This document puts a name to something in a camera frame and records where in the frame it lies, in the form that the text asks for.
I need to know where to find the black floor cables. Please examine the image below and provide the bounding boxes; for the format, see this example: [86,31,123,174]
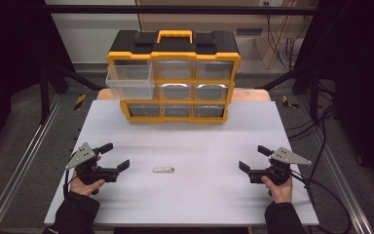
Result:
[286,82,339,183]

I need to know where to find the black horizontal frame bar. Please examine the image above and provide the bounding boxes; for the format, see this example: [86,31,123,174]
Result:
[45,4,319,16]

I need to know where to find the person's left hand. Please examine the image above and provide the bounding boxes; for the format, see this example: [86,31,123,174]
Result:
[69,171,107,197]

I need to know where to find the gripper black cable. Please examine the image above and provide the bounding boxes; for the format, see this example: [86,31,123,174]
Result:
[290,170,353,234]
[62,168,72,198]

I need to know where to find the small silver metal piece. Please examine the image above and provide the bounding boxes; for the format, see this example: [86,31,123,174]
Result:
[152,166,175,174]

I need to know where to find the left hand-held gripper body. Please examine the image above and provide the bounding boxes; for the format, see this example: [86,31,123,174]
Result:
[65,141,121,196]

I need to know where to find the yellow black organizer cabinet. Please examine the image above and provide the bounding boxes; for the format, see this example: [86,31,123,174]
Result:
[105,29,243,125]

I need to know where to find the person's right hand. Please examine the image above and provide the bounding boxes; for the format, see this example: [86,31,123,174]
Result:
[261,175,294,205]

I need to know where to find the pulled-out clear plastic drawer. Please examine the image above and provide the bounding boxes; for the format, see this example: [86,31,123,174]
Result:
[105,62,157,100]

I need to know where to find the metal floor rail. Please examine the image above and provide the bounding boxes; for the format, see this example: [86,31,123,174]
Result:
[0,94,63,234]
[300,97,374,234]

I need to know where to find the yellow black hazard tape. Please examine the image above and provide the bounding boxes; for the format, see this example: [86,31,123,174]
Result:
[281,95,301,110]
[73,94,88,111]

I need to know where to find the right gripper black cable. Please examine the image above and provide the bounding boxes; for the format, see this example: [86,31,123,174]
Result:
[290,170,353,234]

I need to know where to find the hanging background cables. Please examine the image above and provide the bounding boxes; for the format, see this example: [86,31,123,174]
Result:
[265,14,308,70]

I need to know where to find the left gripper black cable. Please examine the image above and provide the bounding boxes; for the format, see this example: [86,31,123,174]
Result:
[62,168,72,198]

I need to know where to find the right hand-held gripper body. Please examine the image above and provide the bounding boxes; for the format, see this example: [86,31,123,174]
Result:
[248,146,313,187]

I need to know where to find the group of closed cabinet compartments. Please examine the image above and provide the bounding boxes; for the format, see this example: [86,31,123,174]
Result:
[127,59,235,119]

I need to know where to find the black frame stand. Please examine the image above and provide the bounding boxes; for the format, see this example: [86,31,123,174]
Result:
[258,62,321,124]
[39,61,105,125]

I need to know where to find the black curtain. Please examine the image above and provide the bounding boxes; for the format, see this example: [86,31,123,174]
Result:
[296,0,374,196]
[0,0,76,160]

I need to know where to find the wooden table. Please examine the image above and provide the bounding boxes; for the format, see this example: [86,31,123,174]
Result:
[95,88,273,102]

